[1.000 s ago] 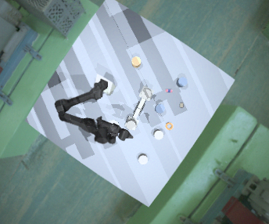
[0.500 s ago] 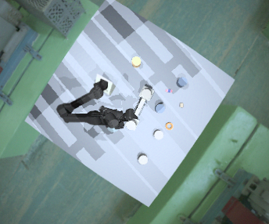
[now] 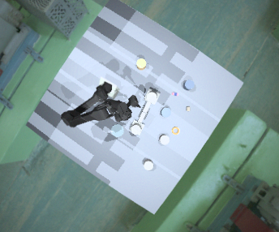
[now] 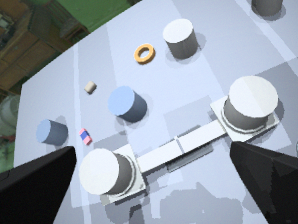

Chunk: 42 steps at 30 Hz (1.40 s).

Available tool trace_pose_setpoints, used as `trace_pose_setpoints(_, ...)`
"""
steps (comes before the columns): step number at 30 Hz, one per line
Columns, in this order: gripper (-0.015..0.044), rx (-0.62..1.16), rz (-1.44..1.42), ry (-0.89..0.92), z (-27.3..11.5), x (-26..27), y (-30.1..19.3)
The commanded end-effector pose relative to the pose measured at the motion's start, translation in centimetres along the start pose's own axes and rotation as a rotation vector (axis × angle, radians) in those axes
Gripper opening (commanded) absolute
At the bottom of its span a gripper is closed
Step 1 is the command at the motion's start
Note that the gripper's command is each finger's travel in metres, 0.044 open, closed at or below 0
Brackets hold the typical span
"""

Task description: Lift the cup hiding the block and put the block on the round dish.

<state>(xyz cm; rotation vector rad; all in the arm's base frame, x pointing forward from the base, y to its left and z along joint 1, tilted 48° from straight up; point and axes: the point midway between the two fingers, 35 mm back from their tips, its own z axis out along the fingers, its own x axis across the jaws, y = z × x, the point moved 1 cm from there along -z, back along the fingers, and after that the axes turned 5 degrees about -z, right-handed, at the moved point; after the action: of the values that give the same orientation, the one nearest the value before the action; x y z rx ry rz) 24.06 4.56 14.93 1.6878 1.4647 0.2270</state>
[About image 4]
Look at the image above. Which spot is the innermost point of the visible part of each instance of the orange ring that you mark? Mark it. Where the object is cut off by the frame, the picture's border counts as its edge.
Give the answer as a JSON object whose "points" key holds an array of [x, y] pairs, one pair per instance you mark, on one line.
{"points": [[147, 59]]}

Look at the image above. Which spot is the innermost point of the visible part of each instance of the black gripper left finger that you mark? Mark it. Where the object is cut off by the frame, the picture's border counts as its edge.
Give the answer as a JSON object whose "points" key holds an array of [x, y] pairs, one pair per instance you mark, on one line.
{"points": [[33, 192]]}

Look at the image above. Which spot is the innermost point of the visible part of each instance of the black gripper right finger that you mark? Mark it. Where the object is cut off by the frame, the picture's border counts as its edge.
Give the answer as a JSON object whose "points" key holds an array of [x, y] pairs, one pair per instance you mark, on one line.
{"points": [[271, 178]]}

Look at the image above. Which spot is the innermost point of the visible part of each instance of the white balance beam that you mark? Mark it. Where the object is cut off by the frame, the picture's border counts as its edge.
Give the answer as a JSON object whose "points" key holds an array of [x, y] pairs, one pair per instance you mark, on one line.
{"points": [[183, 149]]}

